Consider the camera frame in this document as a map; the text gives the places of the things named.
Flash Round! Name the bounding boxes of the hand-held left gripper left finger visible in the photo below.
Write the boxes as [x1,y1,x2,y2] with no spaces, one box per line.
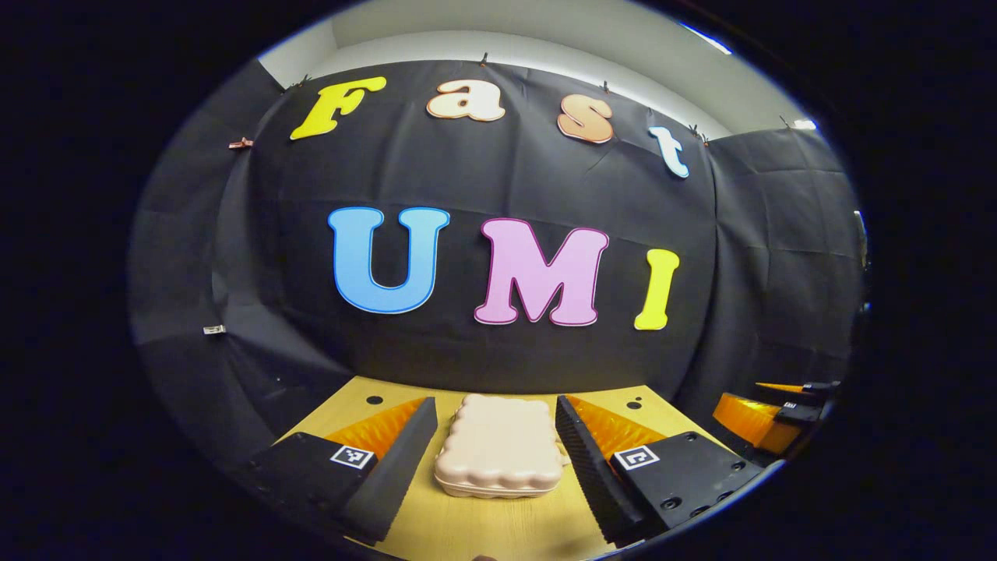
[248,396,439,546]

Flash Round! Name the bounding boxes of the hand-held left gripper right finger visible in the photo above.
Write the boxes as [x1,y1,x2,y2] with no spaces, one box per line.
[555,394,764,549]

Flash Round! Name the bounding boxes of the ceiling light strip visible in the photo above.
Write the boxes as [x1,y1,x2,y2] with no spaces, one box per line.
[682,22,733,55]

